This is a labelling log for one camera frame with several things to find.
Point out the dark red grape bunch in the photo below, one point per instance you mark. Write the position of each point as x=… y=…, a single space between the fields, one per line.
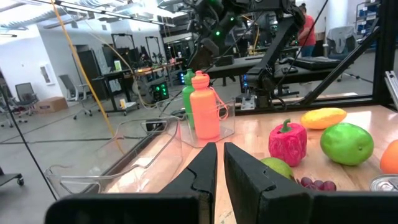
x=317 y=185

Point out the clear plastic bin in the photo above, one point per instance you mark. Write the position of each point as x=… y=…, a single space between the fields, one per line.
x=140 y=168
x=227 y=130

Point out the large cardboard box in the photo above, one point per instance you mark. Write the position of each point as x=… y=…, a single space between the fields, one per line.
x=51 y=104

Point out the green lime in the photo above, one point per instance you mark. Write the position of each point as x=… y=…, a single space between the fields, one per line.
x=346 y=144

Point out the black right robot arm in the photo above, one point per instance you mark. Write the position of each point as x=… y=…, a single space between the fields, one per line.
x=276 y=46

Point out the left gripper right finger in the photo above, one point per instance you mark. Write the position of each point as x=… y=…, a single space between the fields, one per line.
x=264 y=205

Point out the chair with grey jacket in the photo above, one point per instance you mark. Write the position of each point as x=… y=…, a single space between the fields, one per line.
x=342 y=39

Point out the orange fruit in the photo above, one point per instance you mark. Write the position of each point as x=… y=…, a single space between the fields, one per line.
x=390 y=157

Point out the yellow mango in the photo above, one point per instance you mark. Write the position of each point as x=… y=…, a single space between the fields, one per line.
x=323 y=119

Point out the olive label tin can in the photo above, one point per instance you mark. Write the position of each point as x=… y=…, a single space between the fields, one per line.
x=384 y=183

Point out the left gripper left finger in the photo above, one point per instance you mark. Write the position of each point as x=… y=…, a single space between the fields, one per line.
x=186 y=208

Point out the shelf with blue bins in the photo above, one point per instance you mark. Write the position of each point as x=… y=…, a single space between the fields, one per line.
x=367 y=15

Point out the green squeeze bottle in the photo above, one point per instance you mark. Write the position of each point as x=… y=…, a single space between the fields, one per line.
x=187 y=99

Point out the black aluminium rig frame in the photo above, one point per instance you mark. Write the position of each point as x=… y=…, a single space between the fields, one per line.
x=384 y=46

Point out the black workshop desk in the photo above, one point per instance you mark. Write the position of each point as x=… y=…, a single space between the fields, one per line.
x=115 y=76

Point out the computer with green lights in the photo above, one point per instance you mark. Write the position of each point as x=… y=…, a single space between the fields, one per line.
x=159 y=91

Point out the grey office chair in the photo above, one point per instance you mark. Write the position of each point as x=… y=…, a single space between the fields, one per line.
x=73 y=90
x=26 y=95

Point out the red bell pepper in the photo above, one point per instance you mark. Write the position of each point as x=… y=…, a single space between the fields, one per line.
x=287 y=146

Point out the silver aluminium bracket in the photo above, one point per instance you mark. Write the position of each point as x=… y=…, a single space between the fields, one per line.
x=392 y=87

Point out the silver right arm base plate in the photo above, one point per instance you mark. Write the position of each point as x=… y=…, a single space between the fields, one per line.
x=247 y=104

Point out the orange squeeze bottle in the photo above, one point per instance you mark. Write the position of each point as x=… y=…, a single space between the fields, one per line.
x=203 y=109

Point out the person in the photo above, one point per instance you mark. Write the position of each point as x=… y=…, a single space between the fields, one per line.
x=308 y=28

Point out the green pear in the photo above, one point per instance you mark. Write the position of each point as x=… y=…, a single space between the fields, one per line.
x=278 y=166

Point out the black caster cart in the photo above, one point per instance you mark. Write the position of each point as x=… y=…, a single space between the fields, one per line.
x=9 y=178

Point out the black work bench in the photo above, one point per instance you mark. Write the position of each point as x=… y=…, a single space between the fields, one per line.
x=311 y=63

